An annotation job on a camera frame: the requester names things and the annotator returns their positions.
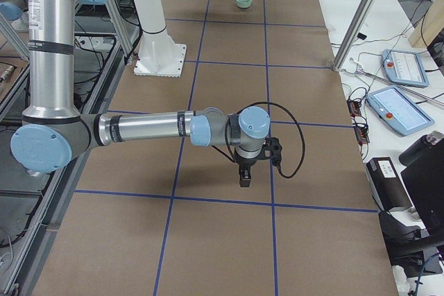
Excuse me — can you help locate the aluminium frame post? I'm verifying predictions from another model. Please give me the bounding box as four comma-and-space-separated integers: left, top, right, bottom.
332, 0, 375, 71

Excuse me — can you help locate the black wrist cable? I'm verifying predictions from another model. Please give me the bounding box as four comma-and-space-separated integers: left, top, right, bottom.
224, 102, 306, 179

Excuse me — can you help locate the black box with label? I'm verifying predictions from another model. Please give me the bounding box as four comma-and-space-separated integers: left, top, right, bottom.
366, 157, 412, 212

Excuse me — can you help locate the light green bowl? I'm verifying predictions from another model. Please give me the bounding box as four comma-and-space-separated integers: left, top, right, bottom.
235, 0, 253, 9

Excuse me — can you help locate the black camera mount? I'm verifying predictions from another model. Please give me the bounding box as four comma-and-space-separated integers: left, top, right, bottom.
258, 137, 282, 168

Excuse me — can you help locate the black monitor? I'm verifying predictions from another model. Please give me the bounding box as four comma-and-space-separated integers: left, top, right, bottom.
398, 131, 443, 234

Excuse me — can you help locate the teach pendant tablet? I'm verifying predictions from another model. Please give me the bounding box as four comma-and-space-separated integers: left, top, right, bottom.
366, 85, 435, 136
382, 49, 429, 88

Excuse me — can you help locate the white camera pedestal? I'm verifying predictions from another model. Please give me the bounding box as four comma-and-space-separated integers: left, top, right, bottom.
133, 0, 187, 78

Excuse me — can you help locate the far teach pendant tablet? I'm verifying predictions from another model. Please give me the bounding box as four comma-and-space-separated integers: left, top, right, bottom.
382, 49, 429, 88

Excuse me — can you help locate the near teach pendant tablet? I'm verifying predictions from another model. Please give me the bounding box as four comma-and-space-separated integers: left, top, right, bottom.
366, 85, 435, 136

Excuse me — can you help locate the black orange electronics module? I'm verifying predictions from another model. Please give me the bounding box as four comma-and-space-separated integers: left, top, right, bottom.
347, 98, 369, 146

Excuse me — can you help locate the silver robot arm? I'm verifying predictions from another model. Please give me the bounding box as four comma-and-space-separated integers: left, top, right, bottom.
10, 0, 272, 187

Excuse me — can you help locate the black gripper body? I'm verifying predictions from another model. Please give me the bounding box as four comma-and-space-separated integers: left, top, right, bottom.
234, 153, 259, 175

